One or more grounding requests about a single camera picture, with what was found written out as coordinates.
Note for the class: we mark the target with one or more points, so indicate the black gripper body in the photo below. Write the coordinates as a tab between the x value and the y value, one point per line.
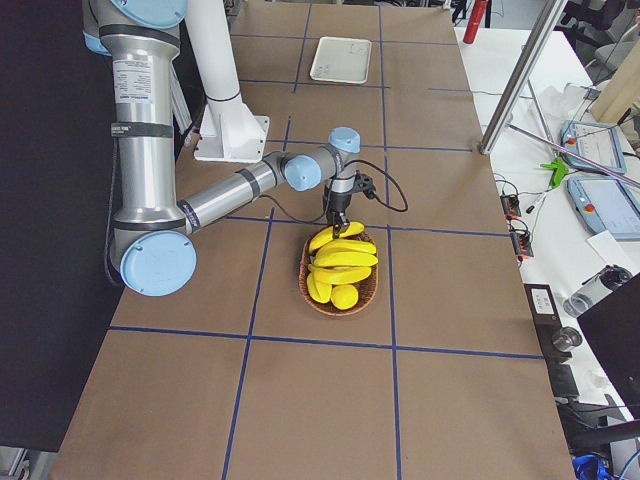
339	203

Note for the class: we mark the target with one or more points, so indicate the yellow banana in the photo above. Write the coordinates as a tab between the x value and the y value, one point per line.
347	245
321	281
326	235
345	259

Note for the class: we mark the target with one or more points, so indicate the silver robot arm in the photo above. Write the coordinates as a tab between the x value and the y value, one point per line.
149	244

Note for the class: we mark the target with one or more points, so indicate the brown wicker basket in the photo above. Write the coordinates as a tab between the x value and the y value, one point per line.
367	288

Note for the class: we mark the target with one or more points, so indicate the white bear tray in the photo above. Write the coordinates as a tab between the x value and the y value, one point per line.
341	60

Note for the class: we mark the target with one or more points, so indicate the green plastic clamp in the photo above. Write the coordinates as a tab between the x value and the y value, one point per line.
559	170

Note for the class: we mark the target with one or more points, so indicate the red fire extinguisher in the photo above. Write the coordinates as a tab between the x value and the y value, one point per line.
473	25

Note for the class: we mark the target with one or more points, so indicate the lower teach pendant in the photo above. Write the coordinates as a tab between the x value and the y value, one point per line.
605	204

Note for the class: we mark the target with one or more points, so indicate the teach pendant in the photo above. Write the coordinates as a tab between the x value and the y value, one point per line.
595	141
605	204

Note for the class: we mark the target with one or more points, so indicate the upper teach pendant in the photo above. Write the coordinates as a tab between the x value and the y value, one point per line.
595	141

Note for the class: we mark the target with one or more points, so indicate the black monitor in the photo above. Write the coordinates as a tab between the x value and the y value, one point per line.
611	328

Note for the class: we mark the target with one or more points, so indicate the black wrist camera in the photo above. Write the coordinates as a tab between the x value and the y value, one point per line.
364	184

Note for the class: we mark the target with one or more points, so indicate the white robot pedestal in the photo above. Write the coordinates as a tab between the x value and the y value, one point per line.
229	131

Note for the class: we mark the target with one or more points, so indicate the aluminium frame post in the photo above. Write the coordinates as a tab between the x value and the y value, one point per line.
530	53

